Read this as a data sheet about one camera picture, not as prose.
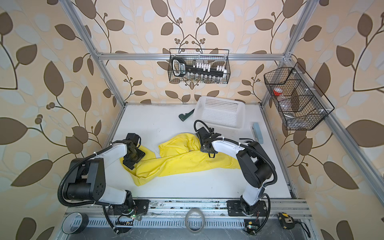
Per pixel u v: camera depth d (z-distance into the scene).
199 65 0.83
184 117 1.12
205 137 0.73
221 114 1.16
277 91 0.81
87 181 0.44
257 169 0.47
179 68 0.86
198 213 0.74
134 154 0.76
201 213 0.70
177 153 0.91
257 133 0.98
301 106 0.74
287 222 0.69
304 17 0.74
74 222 0.71
